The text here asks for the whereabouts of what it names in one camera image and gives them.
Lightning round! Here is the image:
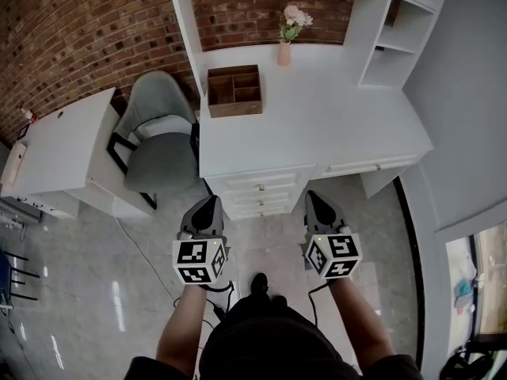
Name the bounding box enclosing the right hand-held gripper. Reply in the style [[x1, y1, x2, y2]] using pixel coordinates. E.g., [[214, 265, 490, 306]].
[[303, 190, 364, 280]]

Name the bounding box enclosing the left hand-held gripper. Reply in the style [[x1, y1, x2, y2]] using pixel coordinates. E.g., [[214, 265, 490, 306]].
[[172, 195, 231, 287]]

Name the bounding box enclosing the person's left forearm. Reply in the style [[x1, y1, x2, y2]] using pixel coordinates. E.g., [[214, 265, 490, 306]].
[[155, 281, 210, 371]]

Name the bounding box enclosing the person's right forearm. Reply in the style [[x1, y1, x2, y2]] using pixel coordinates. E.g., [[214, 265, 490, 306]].
[[326, 276, 398, 371]]

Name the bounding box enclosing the wide white desk drawer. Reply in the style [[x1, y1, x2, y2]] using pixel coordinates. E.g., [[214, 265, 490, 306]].
[[321, 154, 420, 179]]

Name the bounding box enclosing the white desk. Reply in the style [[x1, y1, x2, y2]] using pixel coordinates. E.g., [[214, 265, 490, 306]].
[[197, 40, 436, 221]]

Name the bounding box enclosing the white desk hutch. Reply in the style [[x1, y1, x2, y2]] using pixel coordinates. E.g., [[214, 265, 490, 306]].
[[164, 0, 453, 99]]

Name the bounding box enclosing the grey upholstered chair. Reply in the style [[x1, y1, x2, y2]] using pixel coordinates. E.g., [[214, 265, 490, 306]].
[[105, 70, 202, 211]]

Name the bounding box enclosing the wooden organizer box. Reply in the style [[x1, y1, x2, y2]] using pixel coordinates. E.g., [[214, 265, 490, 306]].
[[206, 63, 265, 120]]

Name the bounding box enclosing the person's black clothing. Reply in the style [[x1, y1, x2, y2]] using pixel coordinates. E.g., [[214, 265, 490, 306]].
[[124, 294, 425, 380]]

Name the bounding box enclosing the white side cabinet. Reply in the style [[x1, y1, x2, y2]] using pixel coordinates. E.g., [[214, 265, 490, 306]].
[[0, 86, 156, 219]]

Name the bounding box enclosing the pink vase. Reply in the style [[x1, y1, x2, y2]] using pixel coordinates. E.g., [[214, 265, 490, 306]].
[[276, 40, 292, 68]]

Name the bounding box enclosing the glass door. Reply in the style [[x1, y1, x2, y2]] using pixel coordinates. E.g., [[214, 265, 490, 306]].
[[444, 222, 507, 380]]

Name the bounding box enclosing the pink flower bouquet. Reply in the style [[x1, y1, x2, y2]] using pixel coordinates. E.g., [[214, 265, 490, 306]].
[[275, 3, 314, 44]]

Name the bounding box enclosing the beige flat pad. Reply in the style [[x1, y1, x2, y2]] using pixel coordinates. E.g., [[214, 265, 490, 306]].
[[0, 142, 29, 186]]

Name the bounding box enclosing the red and white bottle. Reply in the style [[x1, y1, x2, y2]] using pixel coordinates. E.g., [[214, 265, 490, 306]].
[[17, 104, 40, 126]]

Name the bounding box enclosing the black equipment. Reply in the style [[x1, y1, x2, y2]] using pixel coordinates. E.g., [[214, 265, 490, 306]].
[[446, 339, 505, 380]]

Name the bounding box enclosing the blue chair with black legs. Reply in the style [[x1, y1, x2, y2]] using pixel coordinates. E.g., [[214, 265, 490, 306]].
[[0, 246, 41, 312]]

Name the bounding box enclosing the white floor cable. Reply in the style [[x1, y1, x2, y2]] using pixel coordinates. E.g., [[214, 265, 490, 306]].
[[113, 215, 180, 305]]

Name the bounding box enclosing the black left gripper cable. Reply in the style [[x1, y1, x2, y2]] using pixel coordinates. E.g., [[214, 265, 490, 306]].
[[200, 278, 240, 321]]

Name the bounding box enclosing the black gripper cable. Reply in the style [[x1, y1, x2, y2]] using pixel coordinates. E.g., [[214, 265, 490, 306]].
[[200, 278, 240, 321], [307, 282, 330, 329]]

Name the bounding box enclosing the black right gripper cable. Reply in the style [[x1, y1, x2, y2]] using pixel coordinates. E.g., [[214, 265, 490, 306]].
[[307, 282, 330, 329]]

